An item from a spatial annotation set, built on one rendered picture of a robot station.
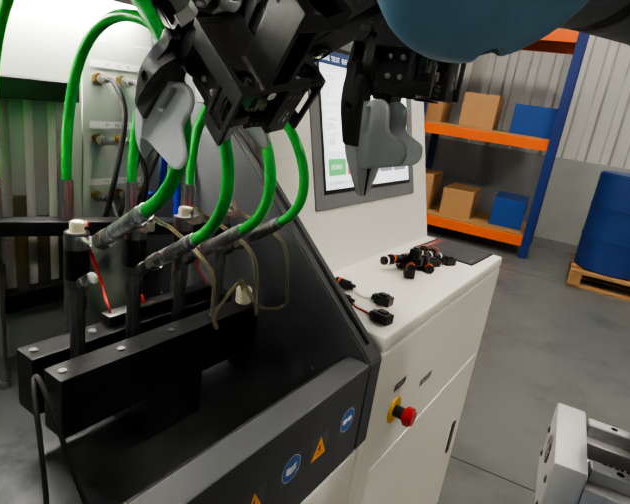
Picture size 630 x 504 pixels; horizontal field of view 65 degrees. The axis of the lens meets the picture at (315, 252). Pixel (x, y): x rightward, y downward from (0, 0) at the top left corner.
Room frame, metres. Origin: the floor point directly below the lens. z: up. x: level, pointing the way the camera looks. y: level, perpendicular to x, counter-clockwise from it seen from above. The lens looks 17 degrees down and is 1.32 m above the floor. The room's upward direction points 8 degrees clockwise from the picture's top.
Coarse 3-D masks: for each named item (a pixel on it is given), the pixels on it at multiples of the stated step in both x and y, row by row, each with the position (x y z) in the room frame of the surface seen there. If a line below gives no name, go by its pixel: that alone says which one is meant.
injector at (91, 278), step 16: (64, 240) 0.54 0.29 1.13; (64, 256) 0.54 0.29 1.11; (80, 256) 0.54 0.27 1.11; (64, 272) 0.54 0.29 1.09; (80, 272) 0.54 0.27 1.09; (80, 288) 0.53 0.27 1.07; (80, 304) 0.54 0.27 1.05; (80, 320) 0.54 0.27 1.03; (80, 336) 0.54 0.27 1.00; (80, 352) 0.54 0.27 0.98
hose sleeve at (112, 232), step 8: (136, 208) 0.47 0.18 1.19; (128, 216) 0.48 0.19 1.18; (136, 216) 0.47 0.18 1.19; (144, 216) 0.47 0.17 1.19; (152, 216) 0.48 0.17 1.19; (112, 224) 0.49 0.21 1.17; (120, 224) 0.48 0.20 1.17; (128, 224) 0.48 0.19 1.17; (136, 224) 0.48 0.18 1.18; (104, 232) 0.50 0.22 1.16; (112, 232) 0.49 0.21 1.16; (120, 232) 0.49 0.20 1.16; (128, 232) 0.49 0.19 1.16; (104, 240) 0.50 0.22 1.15; (112, 240) 0.50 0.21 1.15
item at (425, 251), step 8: (416, 248) 1.06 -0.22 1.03; (424, 248) 1.12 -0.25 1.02; (432, 248) 1.15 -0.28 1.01; (384, 256) 1.02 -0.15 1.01; (392, 256) 1.03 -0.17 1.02; (400, 256) 1.04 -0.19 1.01; (408, 256) 1.06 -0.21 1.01; (416, 256) 1.05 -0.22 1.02; (424, 256) 1.08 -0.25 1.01; (432, 256) 1.12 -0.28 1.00; (440, 256) 1.16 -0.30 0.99; (448, 256) 1.15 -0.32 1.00; (384, 264) 1.02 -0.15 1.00; (392, 264) 1.03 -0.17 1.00; (400, 264) 1.07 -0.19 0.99; (408, 264) 0.99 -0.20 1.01; (416, 264) 1.04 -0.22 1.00; (424, 264) 1.07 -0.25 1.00; (432, 264) 1.11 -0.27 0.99; (448, 264) 1.14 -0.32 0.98; (408, 272) 1.00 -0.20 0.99; (432, 272) 1.06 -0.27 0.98
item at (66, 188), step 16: (112, 16) 0.63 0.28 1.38; (128, 16) 0.62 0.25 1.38; (96, 32) 0.66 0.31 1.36; (80, 48) 0.67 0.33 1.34; (80, 64) 0.68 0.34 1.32; (64, 112) 0.69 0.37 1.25; (64, 128) 0.69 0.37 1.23; (64, 144) 0.69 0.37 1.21; (224, 144) 0.53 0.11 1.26; (64, 160) 0.69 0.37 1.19; (224, 160) 0.53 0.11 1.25; (64, 176) 0.69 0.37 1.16; (224, 176) 0.53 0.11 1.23; (64, 192) 0.69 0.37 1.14; (224, 192) 0.52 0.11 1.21; (64, 208) 0.69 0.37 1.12; (224, 208) 0.53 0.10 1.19; (208, 224) 0.53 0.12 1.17; (192, 240) 0.55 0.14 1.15; (160, 256) 0.57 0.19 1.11; (176, 256) 0.57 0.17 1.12
